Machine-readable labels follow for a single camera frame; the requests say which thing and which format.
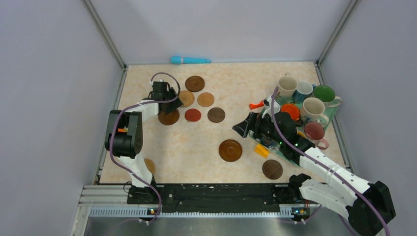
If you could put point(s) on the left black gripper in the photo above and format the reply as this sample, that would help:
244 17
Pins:
175 103

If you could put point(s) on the medium brown round coaster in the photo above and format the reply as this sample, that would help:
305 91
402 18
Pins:
170 118

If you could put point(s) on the maroon pink mug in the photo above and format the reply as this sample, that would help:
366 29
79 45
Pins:
315 133

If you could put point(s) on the white blue mug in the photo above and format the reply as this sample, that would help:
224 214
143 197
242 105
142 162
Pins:
303 91

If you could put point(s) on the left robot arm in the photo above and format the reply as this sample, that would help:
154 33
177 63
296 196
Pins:
124 135

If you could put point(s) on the red round coaster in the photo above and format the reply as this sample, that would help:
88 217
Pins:
192 115

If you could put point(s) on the green mug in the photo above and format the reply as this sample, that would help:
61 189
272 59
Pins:
327 95

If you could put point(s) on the orange toy handle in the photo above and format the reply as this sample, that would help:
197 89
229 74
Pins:
256 106

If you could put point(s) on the orange plastic cup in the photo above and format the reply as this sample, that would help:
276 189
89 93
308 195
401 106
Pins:
292 110

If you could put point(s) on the cream seashell mug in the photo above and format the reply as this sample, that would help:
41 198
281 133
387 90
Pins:
287 86

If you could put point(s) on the light wood coaster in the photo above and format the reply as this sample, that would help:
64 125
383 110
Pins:
205 99

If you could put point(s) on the woven rattan coaster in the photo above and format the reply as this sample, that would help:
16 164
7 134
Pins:
187 98

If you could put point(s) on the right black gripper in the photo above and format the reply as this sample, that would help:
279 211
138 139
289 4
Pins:
253 122

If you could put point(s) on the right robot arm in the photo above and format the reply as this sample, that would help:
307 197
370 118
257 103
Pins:
367 206

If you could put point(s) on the cream large mug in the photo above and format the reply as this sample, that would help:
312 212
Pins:
313 110

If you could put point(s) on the dark brown grooved coaster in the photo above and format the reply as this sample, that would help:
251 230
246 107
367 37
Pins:
194 83

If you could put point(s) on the small grey cup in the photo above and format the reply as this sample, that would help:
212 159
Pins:
274 108

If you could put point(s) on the yellow toy block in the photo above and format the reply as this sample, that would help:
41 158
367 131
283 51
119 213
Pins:
261 151

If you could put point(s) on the dark walnut coaster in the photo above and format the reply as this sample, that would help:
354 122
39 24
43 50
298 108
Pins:
216 115

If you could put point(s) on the cork coaster near base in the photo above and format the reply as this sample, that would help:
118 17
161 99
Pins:
150 165

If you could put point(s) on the large brown wooden saucer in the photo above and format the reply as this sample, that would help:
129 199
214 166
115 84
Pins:
230 150

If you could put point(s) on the blue marker pen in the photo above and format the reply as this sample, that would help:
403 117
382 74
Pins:
188 60

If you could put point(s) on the dark woven coaster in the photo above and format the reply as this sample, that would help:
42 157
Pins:
272 169

